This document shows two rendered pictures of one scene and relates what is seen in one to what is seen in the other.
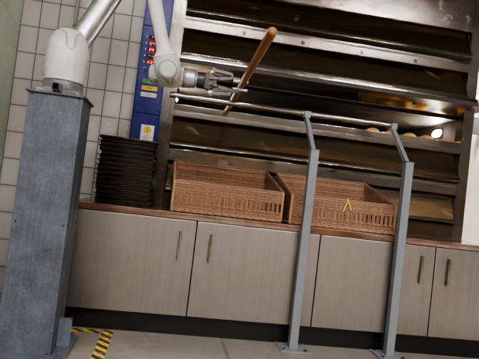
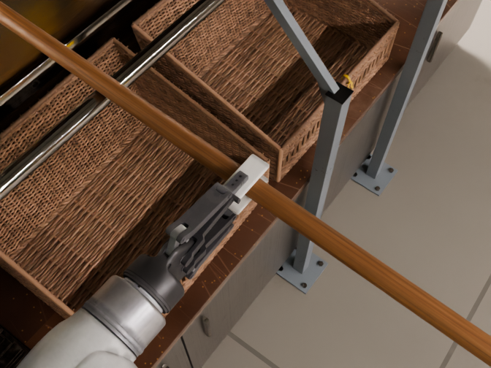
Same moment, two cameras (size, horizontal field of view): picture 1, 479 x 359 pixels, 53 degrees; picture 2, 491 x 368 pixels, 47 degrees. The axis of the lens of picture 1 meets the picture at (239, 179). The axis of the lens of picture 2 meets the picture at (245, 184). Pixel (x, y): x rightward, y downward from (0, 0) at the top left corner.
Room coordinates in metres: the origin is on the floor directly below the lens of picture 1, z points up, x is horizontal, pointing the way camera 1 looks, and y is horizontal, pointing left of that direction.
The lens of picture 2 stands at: (1.92, 0.32, 1.86)
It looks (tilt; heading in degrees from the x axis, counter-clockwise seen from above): 60 degrees down; 315
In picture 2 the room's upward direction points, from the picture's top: straight up
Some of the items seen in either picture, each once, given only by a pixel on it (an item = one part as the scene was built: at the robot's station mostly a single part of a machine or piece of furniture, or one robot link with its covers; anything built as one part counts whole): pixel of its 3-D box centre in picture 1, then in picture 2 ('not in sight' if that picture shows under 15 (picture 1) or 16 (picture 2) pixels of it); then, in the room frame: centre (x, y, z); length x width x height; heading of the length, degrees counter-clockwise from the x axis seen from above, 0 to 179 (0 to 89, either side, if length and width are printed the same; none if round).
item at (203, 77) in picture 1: (206, 80); (168, 268); (2.18, 0.20, 1.19); 0.09 x 0.07 x 0.08; 97
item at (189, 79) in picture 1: (189, 78); (127, 312); (2.17, 0.27, 1.19); 0.09 x 0.06 x 0.09; 7
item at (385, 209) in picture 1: (331, 201); (272, 42); (2.65, -0.51, 0.72); 0.56 x 0.49 x 0.28; 96
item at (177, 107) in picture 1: (321, 127); not in sight; (2.94, -0.46, 1.16); 1.80 x 0.06 x 0.04; 97
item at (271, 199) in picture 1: (224, 188); (118, 193); (2.58, 0.08, 0.72); 0.56 x 0.49 x 0.28; 99
